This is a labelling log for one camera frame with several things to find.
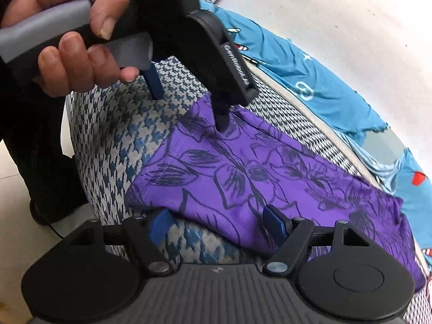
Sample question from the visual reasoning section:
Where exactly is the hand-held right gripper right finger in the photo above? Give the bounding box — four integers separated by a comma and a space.
262, 204, 372, 275

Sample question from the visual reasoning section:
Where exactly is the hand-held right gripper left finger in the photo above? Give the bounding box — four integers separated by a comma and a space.
69, 207, 174, 275

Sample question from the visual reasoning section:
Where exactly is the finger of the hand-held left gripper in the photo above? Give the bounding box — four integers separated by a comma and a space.
143, 62, 166, 100
211, 89, 233, 132

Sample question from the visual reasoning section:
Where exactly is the purple floral garment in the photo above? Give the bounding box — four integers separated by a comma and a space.
125, 96, 426, 291

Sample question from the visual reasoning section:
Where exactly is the houndstooth patterned mattress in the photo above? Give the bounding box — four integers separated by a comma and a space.
66, 56, 432, 324

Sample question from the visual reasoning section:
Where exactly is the grey pillow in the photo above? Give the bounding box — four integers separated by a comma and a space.
363, 128, 406, 166

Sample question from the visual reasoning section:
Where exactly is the person's leg in black trousers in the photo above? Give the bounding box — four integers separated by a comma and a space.
0, 57, 90, 227

